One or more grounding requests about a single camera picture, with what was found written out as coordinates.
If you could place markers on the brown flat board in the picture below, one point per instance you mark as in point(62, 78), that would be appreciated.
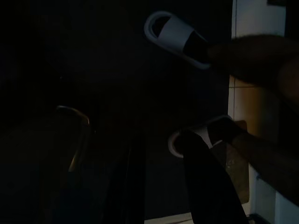
point(236, 168)

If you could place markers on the white slide sandal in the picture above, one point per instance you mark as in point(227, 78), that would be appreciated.
point(203, 130)
point(174, 29)

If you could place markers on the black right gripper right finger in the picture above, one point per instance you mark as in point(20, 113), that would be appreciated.
point(210, 186)

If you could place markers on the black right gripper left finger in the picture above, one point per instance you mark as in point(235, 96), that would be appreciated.
point(63, 144)

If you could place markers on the person's bare leg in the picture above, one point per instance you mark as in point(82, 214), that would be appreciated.
point(257, 60)

